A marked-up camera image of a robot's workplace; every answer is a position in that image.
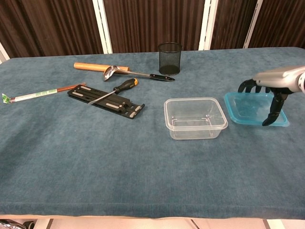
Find black orange screwdriver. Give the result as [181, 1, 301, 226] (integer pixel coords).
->
[87, 78, 139, 105]

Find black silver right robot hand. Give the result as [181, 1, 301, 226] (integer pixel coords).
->
[237, 66, 302, 126]

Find wooden rolling pin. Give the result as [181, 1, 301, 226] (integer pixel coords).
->
[73, 62, 131, 72]

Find metal spoon black handle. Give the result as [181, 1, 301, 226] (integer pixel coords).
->
[102, 65, 176, 82]

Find blue plastic lid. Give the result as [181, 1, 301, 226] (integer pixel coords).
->
[224, 92, 290, 127]

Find brown screen panel white frame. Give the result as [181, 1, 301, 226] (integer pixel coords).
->
[0, 0, 112, 59]
[95, 0, 215, 53]
[202, 0, 263, 50]
[0, 42, 10, 64]
[243, 0, 305, 48]

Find clear plastic container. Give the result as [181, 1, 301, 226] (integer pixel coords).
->
[163, 97, 229, 141]

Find black mesh pen cup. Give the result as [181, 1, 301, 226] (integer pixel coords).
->
[158, 42, 183, 76]

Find black flat mounting plate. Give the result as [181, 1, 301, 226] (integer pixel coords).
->
[67, 84, 145, 119]

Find chopsticks in paper wrapper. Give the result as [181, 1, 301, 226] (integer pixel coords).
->
[1, 82, 86, 104]

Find blue table cloth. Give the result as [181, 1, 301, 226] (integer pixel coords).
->
[0, 46, 305, 219]

